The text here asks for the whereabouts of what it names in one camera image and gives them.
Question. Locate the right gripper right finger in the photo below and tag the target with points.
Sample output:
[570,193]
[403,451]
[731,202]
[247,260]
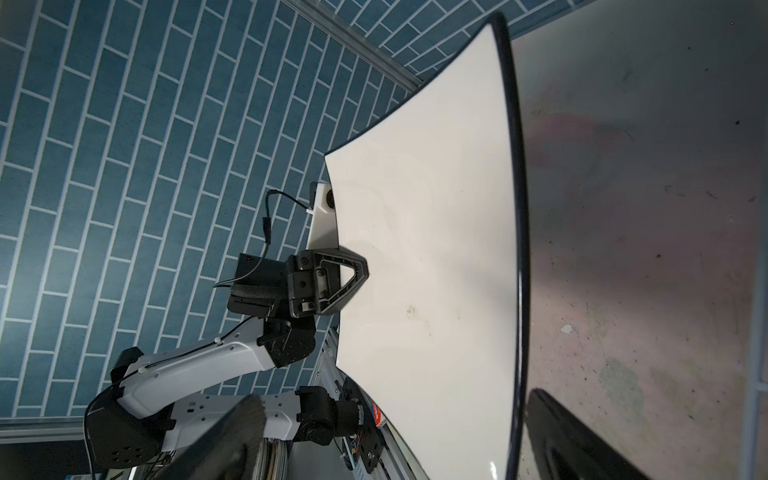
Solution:
[566,448]

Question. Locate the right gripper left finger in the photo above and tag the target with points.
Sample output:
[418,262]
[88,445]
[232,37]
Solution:
[228,450]

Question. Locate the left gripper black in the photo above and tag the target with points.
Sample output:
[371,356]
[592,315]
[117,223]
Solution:
[314,282]

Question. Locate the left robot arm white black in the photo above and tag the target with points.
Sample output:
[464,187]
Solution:
[162,402]

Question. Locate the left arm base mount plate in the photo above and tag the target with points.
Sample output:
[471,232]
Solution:
[370,441]

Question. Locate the white wire dish rack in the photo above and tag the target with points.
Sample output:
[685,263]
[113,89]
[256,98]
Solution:
[755,386]

